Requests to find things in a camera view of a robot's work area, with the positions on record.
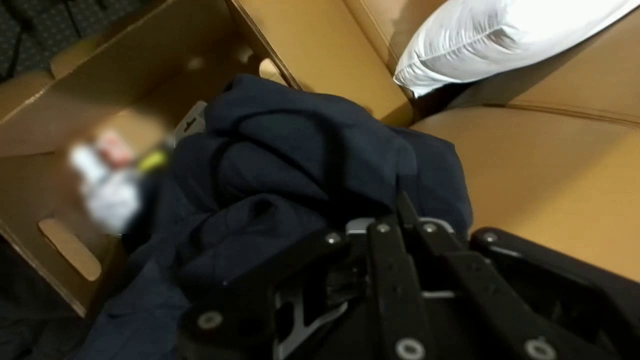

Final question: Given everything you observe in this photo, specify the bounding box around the white pillow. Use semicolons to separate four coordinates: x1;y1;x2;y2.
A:
392;0;640;99

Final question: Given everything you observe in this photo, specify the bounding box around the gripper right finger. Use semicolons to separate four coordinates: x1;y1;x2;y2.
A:
419;220;640;360

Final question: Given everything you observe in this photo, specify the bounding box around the dark blue jacket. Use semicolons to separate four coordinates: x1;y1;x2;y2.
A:
70;74;473;360

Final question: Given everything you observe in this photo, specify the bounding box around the brown cardboard box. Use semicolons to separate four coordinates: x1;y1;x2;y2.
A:
0;0;301;319

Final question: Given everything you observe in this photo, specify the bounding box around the tan leather sofa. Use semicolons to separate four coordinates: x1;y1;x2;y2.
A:
229;0;640;284

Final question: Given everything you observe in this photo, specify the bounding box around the white crumpled item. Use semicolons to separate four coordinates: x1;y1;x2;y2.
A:
67;127;168;236

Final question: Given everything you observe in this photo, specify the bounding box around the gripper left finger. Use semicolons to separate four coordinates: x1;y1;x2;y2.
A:
177;192;437;360

